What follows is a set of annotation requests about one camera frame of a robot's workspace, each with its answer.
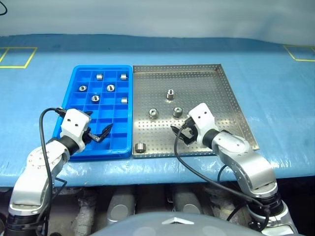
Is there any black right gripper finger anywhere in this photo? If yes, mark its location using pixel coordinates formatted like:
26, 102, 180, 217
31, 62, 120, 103
176, 134, 189, 146
170, 125, 184, 136

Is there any blue compartment tray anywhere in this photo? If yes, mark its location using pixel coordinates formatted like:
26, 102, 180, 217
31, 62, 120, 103
51, 64, 134, 162

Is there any white wrapped post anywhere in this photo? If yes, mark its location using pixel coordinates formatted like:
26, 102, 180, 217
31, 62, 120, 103
73, 189, 97, 236

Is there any grey rounded cylinder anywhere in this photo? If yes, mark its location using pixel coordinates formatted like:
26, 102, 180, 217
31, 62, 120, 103
107, 189, 136, 225
172, 189, 204, 214

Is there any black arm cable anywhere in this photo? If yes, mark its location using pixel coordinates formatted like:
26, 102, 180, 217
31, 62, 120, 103
36, 107, 68, 236
173, 121, 271, 231

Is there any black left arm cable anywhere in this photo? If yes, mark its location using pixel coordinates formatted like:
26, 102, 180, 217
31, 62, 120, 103
36, 107, 68, 236

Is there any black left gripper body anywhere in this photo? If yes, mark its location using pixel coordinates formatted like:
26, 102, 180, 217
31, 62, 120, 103
82, 126, 102, 145

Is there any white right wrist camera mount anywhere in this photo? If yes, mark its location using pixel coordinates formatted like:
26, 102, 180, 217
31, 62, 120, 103
188, 103, 217, 138

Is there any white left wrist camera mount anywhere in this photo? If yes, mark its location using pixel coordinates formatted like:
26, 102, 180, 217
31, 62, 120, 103
60, 109, 92, 151

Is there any perforated metal tray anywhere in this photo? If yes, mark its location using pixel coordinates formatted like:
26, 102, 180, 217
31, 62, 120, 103
132, 63, 261, 159

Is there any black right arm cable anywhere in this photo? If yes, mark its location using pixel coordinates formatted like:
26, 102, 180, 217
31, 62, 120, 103
173, 121, 271, 231

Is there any grey robot torso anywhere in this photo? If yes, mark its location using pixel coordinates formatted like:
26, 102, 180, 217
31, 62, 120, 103
91, 211, 264, 236

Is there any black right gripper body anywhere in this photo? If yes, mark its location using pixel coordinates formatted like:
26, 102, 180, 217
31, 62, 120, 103
181, 117, 199, 146

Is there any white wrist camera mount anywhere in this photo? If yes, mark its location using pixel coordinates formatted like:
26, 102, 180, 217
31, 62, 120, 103
60, 109, 92, 151
188, 103, 217, 138

